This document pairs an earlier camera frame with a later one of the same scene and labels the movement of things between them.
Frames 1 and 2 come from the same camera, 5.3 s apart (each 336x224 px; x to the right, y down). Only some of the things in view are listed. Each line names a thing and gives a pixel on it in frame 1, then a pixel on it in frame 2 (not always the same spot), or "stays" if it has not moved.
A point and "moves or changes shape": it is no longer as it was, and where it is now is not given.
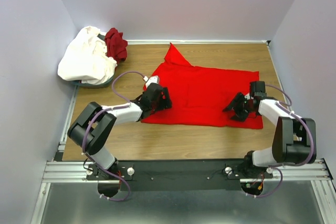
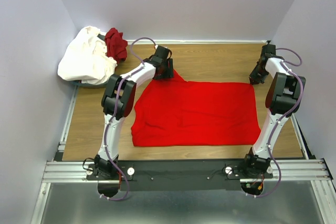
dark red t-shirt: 116,45 stays
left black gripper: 166,103 to 169,73
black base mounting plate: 178,175 stays
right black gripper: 239,116 to 252,77
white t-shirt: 85,59 stays
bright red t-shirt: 199,95 moves or changes shape
